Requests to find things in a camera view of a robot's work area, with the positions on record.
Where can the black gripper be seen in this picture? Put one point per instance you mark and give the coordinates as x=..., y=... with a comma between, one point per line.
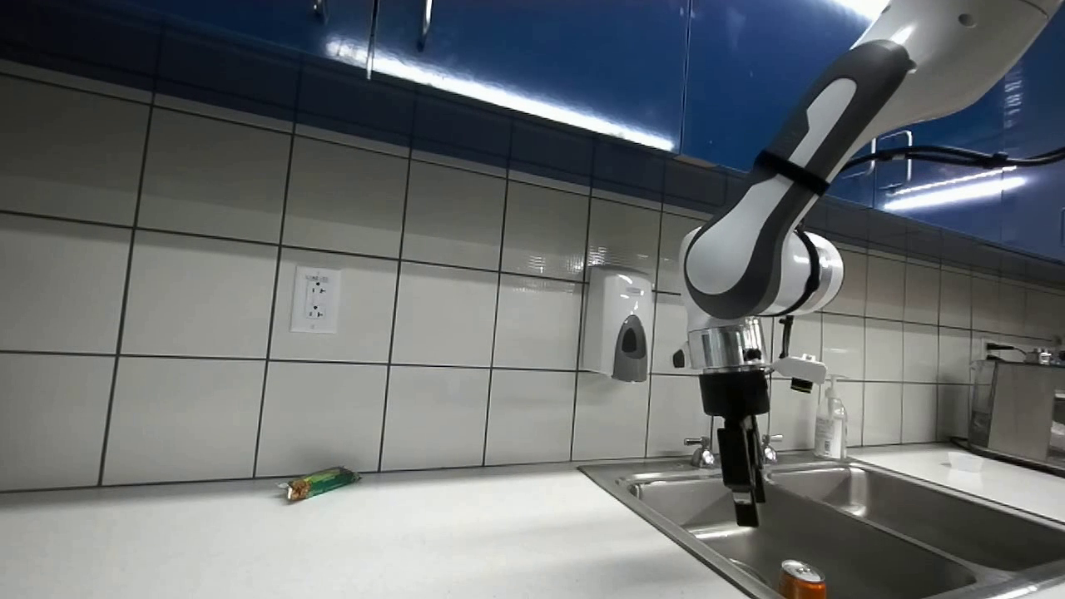
x=733, y=405

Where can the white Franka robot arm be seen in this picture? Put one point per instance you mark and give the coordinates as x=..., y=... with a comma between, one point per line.
x=800, y=189

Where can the stainless steel double sink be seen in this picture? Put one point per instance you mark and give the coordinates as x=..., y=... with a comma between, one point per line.
x=885, y=533

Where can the clear soap pump bottle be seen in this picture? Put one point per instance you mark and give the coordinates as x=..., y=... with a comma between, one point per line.
x=830, y=432

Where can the green marker pen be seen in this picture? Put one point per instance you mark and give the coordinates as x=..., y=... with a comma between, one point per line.
x=321, y=484

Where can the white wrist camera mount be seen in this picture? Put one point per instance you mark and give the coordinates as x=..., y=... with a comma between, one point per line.
x=800, y=372

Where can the white wall soap dispenser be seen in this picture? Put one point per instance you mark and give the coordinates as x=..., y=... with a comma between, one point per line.
x=613, y=321

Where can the white wall power outlet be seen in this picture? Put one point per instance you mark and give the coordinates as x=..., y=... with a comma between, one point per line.
x=316, y=300

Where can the blue wall cabinet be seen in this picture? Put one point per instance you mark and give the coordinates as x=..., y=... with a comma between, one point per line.
x=500, y=67

